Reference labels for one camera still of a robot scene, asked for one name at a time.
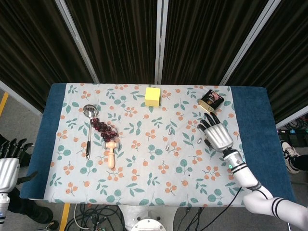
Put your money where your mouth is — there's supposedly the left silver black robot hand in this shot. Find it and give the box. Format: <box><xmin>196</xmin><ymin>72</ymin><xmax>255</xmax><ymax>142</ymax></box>
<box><xmin>0</xmin><ymin>138</ymin><xmax>38</xmax><ymax>193</ymax></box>

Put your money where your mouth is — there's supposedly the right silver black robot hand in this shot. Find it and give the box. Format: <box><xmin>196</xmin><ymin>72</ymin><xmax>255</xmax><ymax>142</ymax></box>
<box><xmin>197</xmin><ymin>112</ymin><xmax>234</xmax><ymax>153</ymax></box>

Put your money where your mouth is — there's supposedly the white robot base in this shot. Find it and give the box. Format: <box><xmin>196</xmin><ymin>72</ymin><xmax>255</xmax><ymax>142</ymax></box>
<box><xmin>119</xmin><ymin>204</ymin><xmax>180</xmax><ymax>231</ymax></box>

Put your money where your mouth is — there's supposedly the black gold tin can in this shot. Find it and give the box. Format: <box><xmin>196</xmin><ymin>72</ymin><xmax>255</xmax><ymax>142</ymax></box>
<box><xmin>198</xmin><ymin>89</ymin><xmax>225</xmax><ymax>116</ymax></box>

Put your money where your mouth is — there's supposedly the blue table cover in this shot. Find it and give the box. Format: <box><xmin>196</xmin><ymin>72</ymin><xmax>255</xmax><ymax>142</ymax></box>
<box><xmin>19</xmin><ymin>83</ymin><xmax>295</xmax><ymax>207</ymax></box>

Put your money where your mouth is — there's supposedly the white black sneaker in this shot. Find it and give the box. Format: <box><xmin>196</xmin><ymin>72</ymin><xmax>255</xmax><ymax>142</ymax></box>
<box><xmin>280</xmin><ymin>140</ymin><xmax>301</xmax><ymax>174</ymax></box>

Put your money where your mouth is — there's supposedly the yellow cube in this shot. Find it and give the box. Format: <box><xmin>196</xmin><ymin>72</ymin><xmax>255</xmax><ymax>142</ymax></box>
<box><xmin>145</xmin><ymin>87</ymin><xmax>161</xmax><ymax>107</ymax></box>

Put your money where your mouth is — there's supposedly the floral print tablecloth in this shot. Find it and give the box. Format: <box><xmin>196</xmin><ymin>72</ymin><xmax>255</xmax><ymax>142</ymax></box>
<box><xmin>43</xmin><ymin>83</ymin><xmax>256</xmax><ymax>208</ymax></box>

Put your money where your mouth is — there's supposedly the black trouser leg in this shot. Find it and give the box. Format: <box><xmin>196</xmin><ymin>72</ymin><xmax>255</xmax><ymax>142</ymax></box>
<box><xmin>292</xmin><ymin>155</ymin><xmax>308</xmax><ymax>170</ymax></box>

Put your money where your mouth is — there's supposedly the dark pleated curtain panel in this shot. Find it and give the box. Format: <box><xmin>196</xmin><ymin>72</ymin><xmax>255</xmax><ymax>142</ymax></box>
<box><xmin>64</xmin><ymin>0</ymin><xmax>159</xmax><ymax>84</ymax></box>
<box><xmin>0</xmin><ymin>0</ymin><xmax>96</xmax><ymax>114</ymax></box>
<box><xmin>227</xmin><ymin>0</ymin><xmax>308</xmax><ymax>123</ymax></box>
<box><xmin>161</xmin><ymin>0</ymin><xmax>272</xmax><ymax>85</ymax></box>

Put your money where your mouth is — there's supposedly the wooden toy hammer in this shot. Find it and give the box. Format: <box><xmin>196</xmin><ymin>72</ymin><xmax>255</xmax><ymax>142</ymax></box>
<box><xmin>104</xmin><ymin>141</ymin><xmax>121</xmax><ymax>169</ymax></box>

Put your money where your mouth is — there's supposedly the dark red grape bunch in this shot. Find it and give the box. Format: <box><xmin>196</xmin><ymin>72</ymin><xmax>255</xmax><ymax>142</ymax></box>
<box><xmin>92</xmin><ymin>117</ymin><xmax>119</xmax><ymax>142</ymax></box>

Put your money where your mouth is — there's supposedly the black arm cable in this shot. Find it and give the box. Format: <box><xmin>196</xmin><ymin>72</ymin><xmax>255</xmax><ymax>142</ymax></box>
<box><xmin>225</xmin><ymin>184</ymin><xmax>269</xmax><ymax>208</ymax></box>

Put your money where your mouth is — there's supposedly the aluminium partition post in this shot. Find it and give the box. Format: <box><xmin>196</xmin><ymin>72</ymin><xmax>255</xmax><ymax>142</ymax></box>
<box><xmin>154</xmin><ymin>0</ymin><xmax>169</xmax><ymax>85</ymax></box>
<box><xmin>220</xmin><ymin>0</ymin><xmax>282</xmax><ymax>85</ymax></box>
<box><xmin>54</xmin><ymin>0</ymin><xmax>100</xmax><ymax>84</ymax></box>
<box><xmin>0</xmin><ymin>80</ymin><xmax>43</xmax><ymax>116</ymax></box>
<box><xmin>275</xmin><ymin>112</ymin><xmax>308</xmax><ymax>129</ymax></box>

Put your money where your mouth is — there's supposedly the white cable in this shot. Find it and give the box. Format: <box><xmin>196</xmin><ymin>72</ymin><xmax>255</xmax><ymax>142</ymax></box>
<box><xmin>73</xmin><ymin>204</ymin><xmax>85</xmax><ymax>229</ymax></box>

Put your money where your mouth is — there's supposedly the black cable bundle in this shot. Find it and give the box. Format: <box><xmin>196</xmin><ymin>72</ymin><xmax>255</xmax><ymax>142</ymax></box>
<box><xmin>184</xmin><ymin>206</ymin><xmax>205</xmax><ymax>231</ymax></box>

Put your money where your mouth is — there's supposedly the black cable tangle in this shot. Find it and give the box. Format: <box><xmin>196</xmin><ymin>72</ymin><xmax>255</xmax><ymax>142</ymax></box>
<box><xmin>64</xmin><ymin>204</ymin><xmax>122</xmax><ymax>231</ymax></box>

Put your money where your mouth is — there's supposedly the metal ladle black handle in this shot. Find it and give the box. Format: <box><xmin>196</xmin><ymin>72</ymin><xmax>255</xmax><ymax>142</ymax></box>
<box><xmin>82</xmin><ymin>104</ymin><xmax>97</xmax><ymax>161</ymax></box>

